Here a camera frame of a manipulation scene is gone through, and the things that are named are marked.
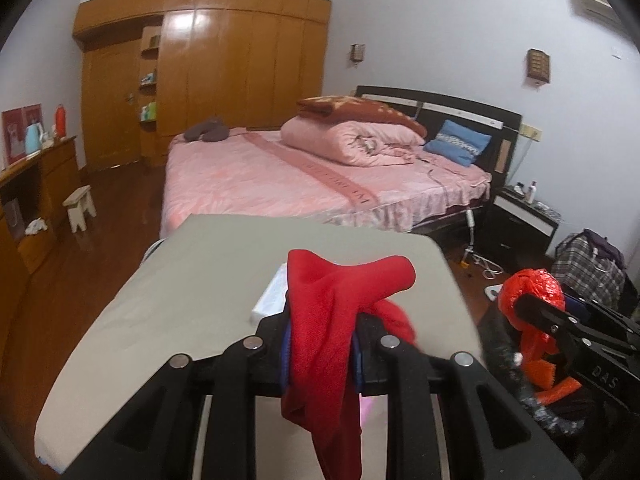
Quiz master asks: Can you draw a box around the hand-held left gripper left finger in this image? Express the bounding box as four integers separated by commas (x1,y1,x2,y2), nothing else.
65,310,293,480

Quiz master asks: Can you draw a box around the wooden wardrobe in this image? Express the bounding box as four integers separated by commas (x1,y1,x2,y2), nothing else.
72,0,333,171

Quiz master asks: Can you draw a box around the air conditioner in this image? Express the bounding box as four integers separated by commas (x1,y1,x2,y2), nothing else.
572,0,623,28

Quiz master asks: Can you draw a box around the orange mesh bag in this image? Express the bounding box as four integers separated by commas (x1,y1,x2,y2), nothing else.
497,267,583,406

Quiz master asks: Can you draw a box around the large wooden wall lamp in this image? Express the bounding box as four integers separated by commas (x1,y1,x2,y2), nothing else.
526,48,552,86

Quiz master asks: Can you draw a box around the wooden cabinet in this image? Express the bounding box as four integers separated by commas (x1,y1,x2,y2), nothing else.
0,135,82,321

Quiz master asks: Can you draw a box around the black bag lined trash bin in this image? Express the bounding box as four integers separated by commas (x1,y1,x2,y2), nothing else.
475,302,640,480

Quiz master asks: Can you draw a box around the light blue kettle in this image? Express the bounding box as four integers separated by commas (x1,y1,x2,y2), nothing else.
24,121,43,155

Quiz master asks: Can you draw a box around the black and white nightstand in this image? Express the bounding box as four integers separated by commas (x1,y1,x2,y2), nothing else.
482,185,561,273

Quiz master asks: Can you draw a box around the plaid bag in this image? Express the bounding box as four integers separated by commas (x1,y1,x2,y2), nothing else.
550,232,628,308

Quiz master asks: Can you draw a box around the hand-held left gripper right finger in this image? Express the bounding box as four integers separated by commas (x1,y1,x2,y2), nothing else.
350,312,583,480

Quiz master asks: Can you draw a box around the purple cloth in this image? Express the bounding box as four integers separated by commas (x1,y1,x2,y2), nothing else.
582,228,626,261

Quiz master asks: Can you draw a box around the red cloth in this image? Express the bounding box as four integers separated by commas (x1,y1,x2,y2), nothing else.
280,249,418,480

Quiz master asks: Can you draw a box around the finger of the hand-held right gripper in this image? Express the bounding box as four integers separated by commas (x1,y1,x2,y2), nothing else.
515,292,640,361
564,298,640,336

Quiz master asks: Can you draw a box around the pink quilt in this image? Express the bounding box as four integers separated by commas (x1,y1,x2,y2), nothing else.
280,115,427,167

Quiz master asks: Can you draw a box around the red photo frame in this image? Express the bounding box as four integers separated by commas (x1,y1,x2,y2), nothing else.
1,104,43,171

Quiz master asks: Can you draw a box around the pink bedsheet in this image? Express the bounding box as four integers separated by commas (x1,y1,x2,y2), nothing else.
161,127,493,233

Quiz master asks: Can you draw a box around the small wooden stool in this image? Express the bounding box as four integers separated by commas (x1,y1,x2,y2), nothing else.
62,185,98,233

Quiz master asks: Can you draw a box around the dark wooden bed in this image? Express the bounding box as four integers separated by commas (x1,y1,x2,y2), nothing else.
160,85,523,251

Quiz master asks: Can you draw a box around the grey neck pillow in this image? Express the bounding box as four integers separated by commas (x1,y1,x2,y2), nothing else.
184,116,231,143

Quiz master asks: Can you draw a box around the red-brown floral blanket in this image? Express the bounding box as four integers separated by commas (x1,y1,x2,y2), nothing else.
296,95,428,138

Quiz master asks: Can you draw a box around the white floor cable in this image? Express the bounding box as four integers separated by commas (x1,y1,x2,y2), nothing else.
472,252,506,278

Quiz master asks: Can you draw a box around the blue pillow with patterned band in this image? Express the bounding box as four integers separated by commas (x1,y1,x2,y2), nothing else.
422,120,492,168

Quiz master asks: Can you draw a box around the beige tablecloth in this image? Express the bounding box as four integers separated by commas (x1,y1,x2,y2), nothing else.
34,214,483,480

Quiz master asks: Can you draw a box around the white tissue pack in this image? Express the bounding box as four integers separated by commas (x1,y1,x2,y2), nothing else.
250,262,293,323

